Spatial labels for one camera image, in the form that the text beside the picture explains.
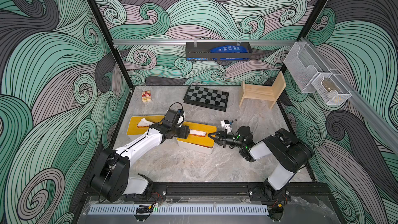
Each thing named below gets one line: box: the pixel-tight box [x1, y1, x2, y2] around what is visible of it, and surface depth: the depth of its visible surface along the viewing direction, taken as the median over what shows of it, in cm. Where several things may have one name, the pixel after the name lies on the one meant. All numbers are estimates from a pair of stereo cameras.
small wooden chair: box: [238, 71, 287, 110], surface depth 103 cm
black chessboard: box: [183, 85, 230, 112], surface depth 112 cm
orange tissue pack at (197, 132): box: [189, 129, 207, 138], surface depth 87 cm
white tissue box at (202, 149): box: [176, 137, 215, 155], surface depth 83 cm
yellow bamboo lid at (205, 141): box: [176, 121, 218, 148], surface depth 83 cm
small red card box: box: [141, 90, 152, 102], surface depth 116 cm
